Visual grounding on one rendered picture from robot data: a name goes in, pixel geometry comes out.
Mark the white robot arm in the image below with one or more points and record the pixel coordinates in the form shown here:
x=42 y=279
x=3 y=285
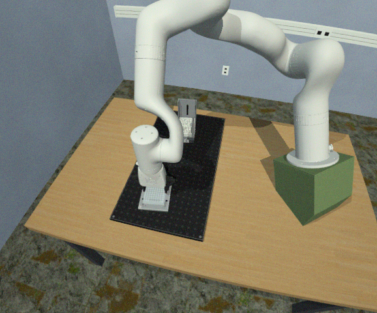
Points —
x=320 y=62

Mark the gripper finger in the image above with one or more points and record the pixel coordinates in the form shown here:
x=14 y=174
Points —
x=169 y=182
x=135 y=178

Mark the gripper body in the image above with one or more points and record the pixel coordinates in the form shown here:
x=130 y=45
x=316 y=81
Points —
x=153 y=180

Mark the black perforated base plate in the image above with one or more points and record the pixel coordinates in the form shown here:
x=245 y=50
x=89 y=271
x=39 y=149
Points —
x=191 y=193

